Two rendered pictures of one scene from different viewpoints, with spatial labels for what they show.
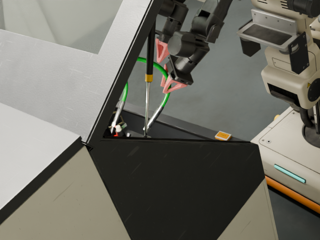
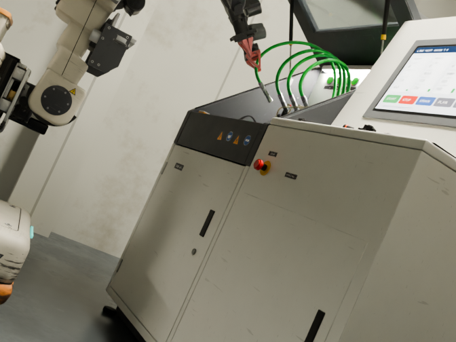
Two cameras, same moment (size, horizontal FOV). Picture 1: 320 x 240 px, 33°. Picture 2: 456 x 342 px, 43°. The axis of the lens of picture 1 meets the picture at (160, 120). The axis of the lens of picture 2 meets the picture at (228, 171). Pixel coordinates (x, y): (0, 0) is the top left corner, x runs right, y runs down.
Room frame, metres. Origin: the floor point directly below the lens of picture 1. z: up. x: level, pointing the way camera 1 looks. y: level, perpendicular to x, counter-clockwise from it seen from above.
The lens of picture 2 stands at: (3.80, 0.41, 0.65)
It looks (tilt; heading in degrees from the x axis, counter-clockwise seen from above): 3 degrees up; 189
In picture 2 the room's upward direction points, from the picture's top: 24 degrees clockwise
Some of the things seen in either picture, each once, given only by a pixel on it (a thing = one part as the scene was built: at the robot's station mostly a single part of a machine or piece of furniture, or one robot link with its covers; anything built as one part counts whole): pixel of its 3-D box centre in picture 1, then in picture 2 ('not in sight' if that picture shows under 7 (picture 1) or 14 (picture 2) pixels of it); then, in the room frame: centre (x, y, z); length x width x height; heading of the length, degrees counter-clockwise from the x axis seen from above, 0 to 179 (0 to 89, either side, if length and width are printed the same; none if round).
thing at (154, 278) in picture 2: not in sight; (170, 233); (1.58, -0.06, 0.44); 0.65 x 0.02 x 0.68; 38
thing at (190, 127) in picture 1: (180, 137); (218, 136); (1.57, -0.05, 0.87); 0.62 x 0.04 x 0.16; 38
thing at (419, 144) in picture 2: not in sight; (359, 145); (2.06, 0.45, 0.96); 0.70 x 0.22 x 0.03; 38
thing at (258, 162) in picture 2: not in sight; (260, 165); (1.95, 0.20, 0.80); 0.05 x 0.04 x 0.05; 38
